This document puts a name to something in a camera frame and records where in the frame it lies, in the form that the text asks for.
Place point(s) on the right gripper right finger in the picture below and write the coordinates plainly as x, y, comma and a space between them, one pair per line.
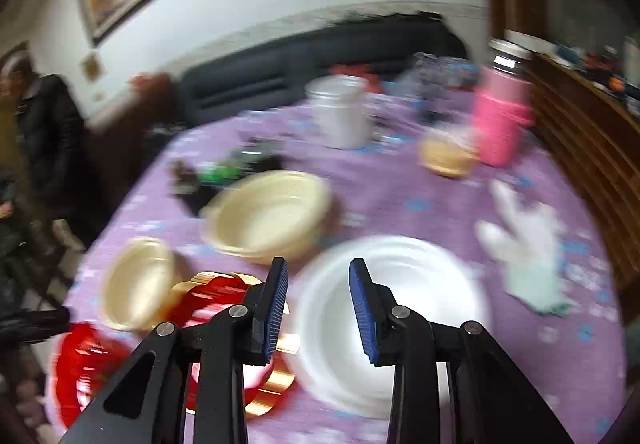
490, 399

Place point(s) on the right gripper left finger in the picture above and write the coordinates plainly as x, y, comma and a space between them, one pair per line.
145, 399

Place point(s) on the large red gold-rimmed plate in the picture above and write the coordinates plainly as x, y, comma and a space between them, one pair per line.
83, 362

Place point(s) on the cream plastic bowl ribbed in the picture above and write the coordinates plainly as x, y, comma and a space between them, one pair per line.
136, 292

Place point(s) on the cream plastic bowl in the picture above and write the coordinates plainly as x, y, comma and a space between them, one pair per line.
275, 213

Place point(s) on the person in black jacket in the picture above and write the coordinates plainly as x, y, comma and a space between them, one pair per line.
53, 140

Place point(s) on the white work glove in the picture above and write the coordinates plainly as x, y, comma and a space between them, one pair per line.
528, 246

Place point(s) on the black cylinder with wooden knob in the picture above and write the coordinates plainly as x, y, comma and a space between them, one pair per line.
187, 187

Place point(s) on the purple floral tablecloth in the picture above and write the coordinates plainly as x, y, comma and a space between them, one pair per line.
577, 362

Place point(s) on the green wrapped item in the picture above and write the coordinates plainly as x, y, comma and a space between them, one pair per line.
221, 173

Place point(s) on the bagged bread snack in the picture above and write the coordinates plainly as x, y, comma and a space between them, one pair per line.
449, 152

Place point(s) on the black motor device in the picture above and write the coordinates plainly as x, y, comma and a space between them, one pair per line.
257, 156

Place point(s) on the pink sleeved thermos bottle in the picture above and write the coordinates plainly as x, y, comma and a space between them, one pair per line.
501, 104

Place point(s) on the white plastic jar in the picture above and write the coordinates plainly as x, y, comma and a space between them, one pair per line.
338, 103

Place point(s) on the red plastic bag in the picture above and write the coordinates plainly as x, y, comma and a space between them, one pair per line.
362, 71

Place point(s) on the black leather sofa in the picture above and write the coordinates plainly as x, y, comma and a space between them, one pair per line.
274, 74

